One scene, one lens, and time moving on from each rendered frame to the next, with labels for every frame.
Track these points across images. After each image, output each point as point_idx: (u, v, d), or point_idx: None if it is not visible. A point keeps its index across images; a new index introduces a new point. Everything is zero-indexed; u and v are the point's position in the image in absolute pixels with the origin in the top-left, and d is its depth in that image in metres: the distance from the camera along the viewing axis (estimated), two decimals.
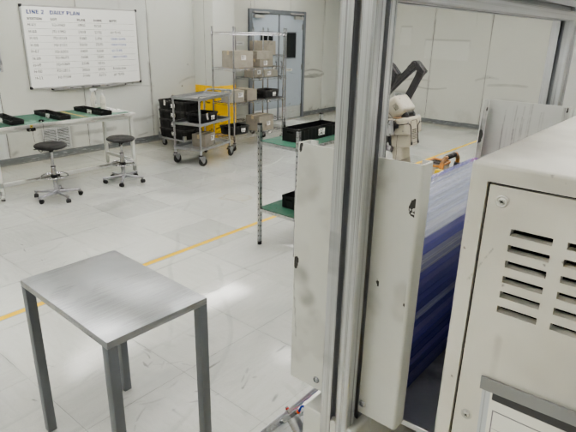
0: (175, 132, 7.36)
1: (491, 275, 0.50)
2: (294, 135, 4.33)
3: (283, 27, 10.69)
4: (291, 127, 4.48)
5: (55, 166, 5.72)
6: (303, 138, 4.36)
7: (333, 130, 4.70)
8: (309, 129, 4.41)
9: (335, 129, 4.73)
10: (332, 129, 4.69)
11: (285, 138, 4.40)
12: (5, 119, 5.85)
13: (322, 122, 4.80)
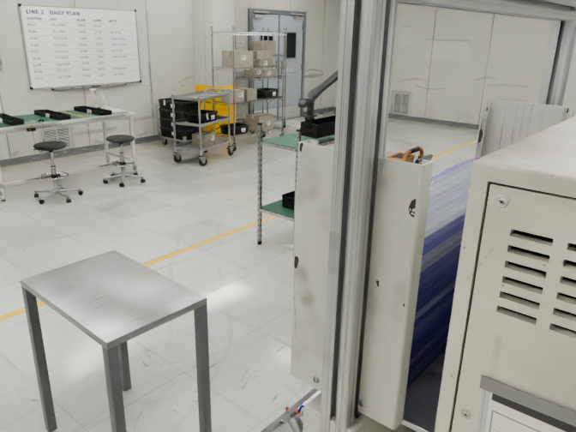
0: (175, 132, 7.36)
1: (491, 275, 0.50)
2: (313, 129, 4.19)
3: (283, 27, 10.69)
4: (309, 122, 4.34)
5: (55, 166, 5.72)
6: (321, 134, 4.23)
7: None
8: (328, 123, 4.27)
9: None
10: None
11: (303, 133, 4.27)
12: (5, 119, 5.85)
13: None
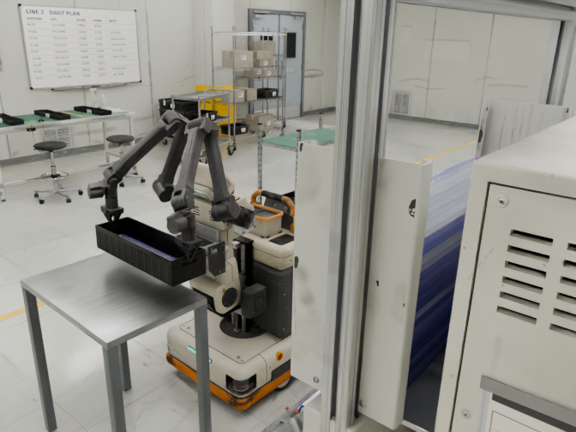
0: None
1: (491, 275, 0.50)
2: (198, 261, 2.12)
3: (283, 27, 10.69)
4: (154, 255, 2.09)
5: (55, 166, 5.72)
6: None
7: (134, 233, 2.48)
8: None
9: (129, 229, 2.50)
10: (135, 231, 2.46)
11: (178, 279, 2.06)
12: (5, 119, 5.85)
13: None
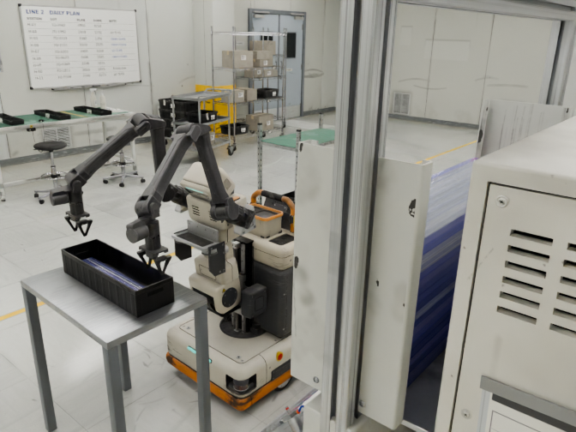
0: None
1: (491, 275, 0.50)
2: (165, 290, 2.02)
3: (283, 27, 10.69)
4: (118, 284, 1.99)
5: (55, 166, 5.72)
6: None
7: (103, 255, 2.38)
8: (149, 267, 2.13)
9: (98, 251, 2.40)
10: (104, 254, 2.36)
11: (143, 310, 1.96)
12: (5, 119, 5.85)
13: (66, 252, 2.28)
